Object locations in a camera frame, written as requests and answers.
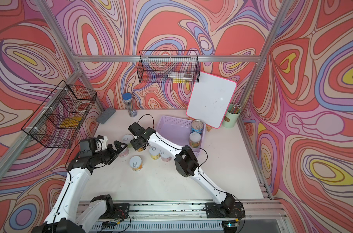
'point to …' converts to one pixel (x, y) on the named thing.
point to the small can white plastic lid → (194, 140)
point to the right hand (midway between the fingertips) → (140, 145)
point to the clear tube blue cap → (127, 98)
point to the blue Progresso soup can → (197, 126)
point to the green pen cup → (231, 116)
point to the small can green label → (126, 139)
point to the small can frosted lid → (141, 149)
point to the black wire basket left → (56, 123)
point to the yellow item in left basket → (72, 122)
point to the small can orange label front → (136, 163)
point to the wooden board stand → (208, 127)
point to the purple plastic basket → (178, 130)
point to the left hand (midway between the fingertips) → (123, 149)
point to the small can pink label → (166, 156)
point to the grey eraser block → (106, 115)
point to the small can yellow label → (154, 152)
